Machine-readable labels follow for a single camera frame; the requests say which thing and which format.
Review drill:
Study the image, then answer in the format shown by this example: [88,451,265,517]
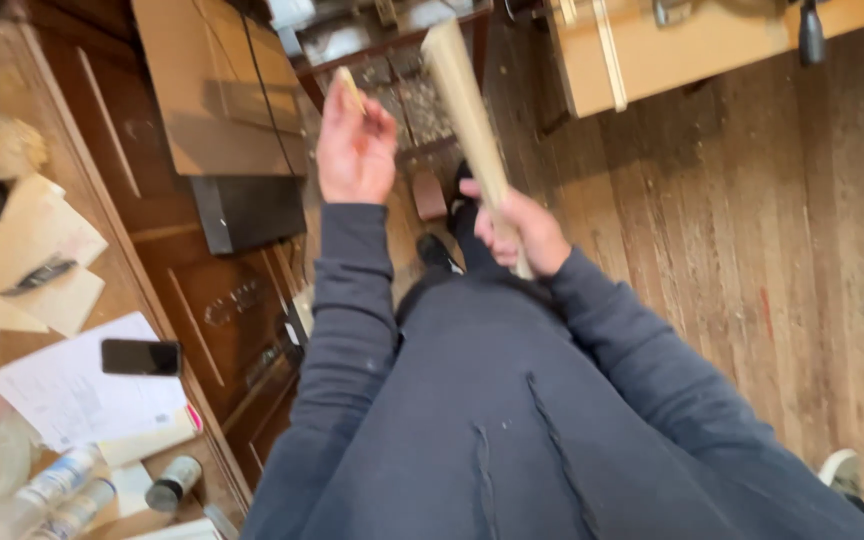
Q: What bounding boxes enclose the person's left hand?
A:
[316,66,399,206]

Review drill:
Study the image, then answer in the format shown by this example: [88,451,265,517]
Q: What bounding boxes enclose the person's right hand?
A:
[459,177,573,279]

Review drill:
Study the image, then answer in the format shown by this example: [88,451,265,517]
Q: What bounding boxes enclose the small wooden piece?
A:
[336,66,368,116]

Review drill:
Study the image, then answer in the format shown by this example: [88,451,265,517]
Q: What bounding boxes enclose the long light wooden stick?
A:
[420,16,536,282]

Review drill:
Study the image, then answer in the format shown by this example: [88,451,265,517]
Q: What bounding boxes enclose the person's black shoe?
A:
[414,232,465,276]
[447,159,482,241]

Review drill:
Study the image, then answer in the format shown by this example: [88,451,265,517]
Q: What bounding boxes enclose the brown wooden block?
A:
[411,169,449,223]

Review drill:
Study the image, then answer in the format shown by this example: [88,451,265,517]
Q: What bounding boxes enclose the black box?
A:
[190,174,309,257]

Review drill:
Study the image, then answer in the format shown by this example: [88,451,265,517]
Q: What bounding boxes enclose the person's dark blue clothing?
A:
[297,270,864,540]

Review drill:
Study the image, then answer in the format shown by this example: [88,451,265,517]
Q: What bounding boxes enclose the thin wooden strip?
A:
[591,0,629,114]

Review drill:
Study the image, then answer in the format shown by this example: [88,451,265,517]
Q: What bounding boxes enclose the brown wooden cabinet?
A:
[0,0,321,519]

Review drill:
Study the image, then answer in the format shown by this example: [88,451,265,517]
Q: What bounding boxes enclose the light wooden workbench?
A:
[548,0,864,120]

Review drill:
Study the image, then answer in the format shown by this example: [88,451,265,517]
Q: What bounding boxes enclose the black smartphone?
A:
[100,338,183,378]

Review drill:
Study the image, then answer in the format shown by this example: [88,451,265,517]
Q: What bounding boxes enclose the pile of beige paper pieces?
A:
[0,174,110,367]

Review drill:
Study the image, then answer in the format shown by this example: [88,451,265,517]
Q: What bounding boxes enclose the clear bowl of wood shavings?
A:
[0,103,49,183]

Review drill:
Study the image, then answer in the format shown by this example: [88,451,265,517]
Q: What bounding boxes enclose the white paper sheets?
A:
[0,311,204,470]

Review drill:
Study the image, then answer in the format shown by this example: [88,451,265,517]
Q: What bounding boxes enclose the small grey black can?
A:
[144,454,204,514]

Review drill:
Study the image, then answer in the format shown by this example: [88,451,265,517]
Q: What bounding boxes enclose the white spray can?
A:
[27,477,118,540]
[0,442,107,537]

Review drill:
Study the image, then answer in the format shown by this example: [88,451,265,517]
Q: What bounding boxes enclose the dark red wooden frame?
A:
[293,3,493,162]

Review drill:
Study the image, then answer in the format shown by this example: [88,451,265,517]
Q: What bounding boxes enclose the black cable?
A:
[240,13,298,178]

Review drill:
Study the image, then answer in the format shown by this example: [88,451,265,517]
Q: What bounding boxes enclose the black tool handle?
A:
[798,0,828,67]

